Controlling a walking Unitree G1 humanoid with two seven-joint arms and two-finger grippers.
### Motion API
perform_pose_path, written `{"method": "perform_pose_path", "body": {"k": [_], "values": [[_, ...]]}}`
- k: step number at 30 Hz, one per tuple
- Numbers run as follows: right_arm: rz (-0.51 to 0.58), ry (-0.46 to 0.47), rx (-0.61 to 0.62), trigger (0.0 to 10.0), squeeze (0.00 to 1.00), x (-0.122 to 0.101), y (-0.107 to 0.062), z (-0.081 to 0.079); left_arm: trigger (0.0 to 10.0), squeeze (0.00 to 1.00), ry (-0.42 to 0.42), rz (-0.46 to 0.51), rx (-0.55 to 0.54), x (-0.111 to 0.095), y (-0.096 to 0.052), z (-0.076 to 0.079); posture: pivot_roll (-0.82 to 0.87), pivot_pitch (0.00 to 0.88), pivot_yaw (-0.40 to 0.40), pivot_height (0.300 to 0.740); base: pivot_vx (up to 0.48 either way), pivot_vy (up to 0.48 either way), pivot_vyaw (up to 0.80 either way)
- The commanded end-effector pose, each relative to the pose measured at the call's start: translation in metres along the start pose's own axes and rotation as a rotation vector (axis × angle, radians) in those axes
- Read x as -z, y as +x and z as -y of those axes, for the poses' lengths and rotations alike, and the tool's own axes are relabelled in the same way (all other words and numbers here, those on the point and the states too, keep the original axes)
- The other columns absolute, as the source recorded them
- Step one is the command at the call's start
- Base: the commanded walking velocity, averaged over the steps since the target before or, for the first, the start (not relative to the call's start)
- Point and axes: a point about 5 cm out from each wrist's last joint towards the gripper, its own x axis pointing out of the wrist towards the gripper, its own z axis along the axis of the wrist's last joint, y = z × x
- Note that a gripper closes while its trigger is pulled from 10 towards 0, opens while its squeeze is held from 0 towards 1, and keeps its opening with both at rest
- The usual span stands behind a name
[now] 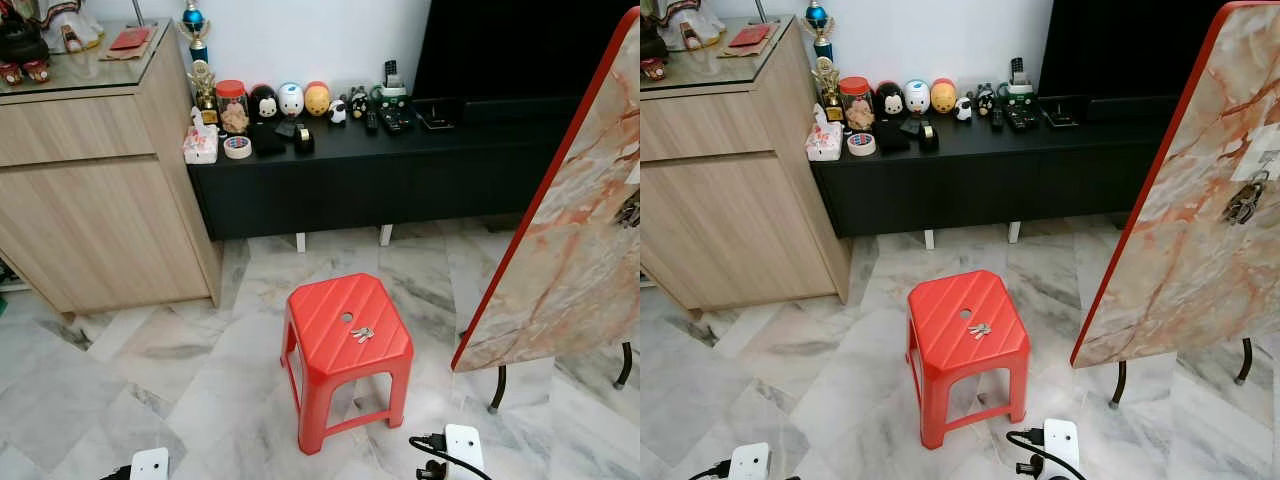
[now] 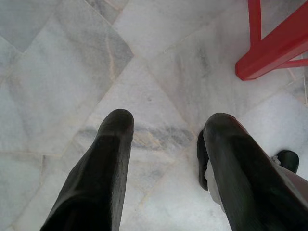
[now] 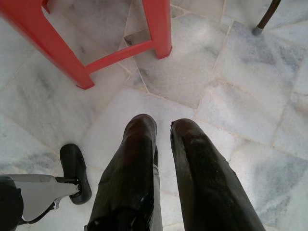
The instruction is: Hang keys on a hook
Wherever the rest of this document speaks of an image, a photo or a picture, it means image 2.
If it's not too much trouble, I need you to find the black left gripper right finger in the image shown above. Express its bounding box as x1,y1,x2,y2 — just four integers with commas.
203,112,308,231

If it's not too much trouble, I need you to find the grey robot leg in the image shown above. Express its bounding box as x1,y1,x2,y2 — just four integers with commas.
271,155,308,187

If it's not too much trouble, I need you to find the black robot foot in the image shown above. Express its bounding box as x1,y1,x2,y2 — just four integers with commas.
276,150,300,174
196,129,210,191

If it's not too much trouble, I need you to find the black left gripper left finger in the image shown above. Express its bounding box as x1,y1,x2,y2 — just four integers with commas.
39,108,135,231

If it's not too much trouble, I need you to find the red plastic stool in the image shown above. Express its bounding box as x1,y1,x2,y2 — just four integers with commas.
235,0,308,81

